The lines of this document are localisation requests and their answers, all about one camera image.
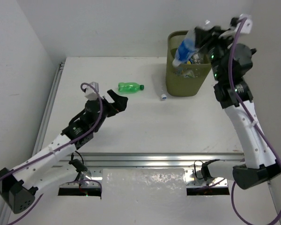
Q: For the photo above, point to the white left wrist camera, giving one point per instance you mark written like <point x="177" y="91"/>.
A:
<point x="91" y="91"/>

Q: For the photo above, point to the clear bottle blue label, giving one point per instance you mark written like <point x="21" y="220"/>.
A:
<point x="186" y="50"/>

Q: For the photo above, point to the green plastic bottle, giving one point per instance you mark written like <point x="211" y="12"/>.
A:
<point x="131" y="87"/>

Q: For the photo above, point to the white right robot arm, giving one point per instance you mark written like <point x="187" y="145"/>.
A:
<point x="235" y="97"/>

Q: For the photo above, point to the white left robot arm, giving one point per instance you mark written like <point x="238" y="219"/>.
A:
<point x="18" y="186"/>

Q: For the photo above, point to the olive green mesh bin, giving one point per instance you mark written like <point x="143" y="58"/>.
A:
<point x="184" y="80"/>

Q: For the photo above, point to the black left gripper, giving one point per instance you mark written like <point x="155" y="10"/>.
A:
<point x="108" y="107"/>

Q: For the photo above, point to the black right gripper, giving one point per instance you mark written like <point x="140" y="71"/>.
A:
<point x="204" y="36"/>

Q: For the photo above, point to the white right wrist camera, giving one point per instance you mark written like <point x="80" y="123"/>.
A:
<point x="243" y="23"/>

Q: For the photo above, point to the clear unlabelled bottle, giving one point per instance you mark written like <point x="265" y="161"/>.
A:
<point x="198" y="58"/>

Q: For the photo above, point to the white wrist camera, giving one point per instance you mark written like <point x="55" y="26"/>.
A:
<point x="91" y="91"/>
<point x="243" y="23"/>

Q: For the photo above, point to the aluminium frame rail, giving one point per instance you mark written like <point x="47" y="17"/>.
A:
<point x="150" y="132"/>

